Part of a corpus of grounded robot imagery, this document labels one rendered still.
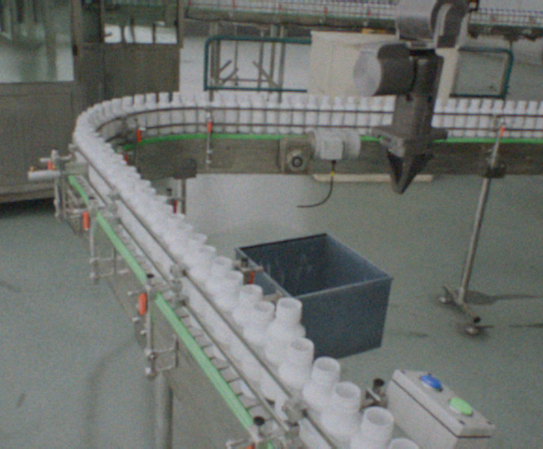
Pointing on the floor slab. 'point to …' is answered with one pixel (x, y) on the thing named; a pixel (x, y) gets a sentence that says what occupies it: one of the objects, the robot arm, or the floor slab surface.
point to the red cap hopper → (238, 69)
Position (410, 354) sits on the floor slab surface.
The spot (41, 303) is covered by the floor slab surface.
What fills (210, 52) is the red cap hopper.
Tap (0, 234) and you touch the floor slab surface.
